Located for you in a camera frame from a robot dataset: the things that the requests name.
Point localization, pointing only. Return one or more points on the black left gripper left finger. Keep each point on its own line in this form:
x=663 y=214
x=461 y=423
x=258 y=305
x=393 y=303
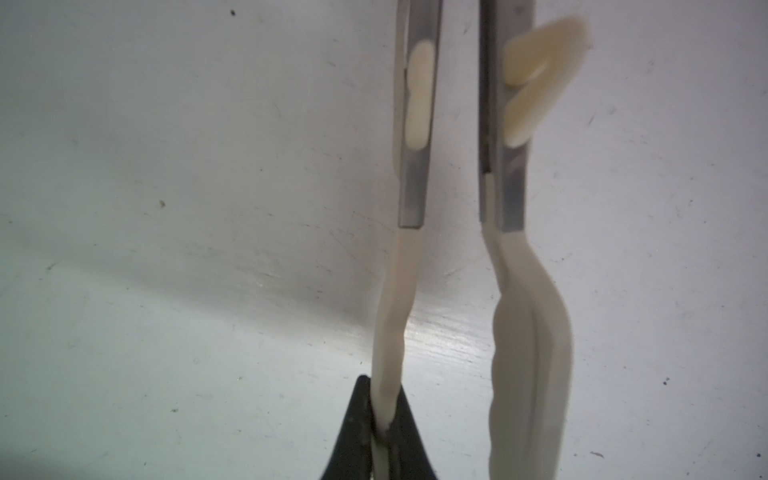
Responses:
x=351 y=457

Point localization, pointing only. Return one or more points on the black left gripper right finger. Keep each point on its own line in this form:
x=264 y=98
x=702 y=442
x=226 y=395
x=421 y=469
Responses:
x=408 y=459

